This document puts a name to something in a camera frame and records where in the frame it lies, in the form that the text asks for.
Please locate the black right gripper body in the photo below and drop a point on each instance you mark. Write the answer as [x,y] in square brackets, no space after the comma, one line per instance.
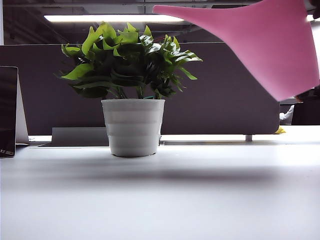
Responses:
[317,8]

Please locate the pink plastic watering can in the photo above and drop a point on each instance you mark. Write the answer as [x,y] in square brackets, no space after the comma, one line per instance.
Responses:
[262,37]

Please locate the green leafy plant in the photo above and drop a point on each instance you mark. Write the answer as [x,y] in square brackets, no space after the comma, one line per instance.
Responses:
[125,62]

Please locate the white ribbed plant pot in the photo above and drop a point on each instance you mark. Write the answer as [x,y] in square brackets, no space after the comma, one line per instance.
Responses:
[133,127]

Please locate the person in dark clothes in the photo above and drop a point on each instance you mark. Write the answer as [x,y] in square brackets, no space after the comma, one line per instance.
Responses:
[306,110]

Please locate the small yellow object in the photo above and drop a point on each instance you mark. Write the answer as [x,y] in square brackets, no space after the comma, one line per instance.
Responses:
[281,130]

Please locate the dark grey desk partition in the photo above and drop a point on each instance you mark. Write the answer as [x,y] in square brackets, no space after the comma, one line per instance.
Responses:
[205,105]

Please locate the long ceiling light strip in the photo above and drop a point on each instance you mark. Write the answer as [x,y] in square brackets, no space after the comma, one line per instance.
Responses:
[112,18]

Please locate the white screen stand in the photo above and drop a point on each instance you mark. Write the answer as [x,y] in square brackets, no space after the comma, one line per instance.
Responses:
[22,120]

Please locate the black glossy screen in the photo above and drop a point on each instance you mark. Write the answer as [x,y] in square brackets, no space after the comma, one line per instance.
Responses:
[7,105]

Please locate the grey partition foot bracket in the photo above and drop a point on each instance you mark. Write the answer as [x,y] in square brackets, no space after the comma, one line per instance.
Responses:
[248,138]

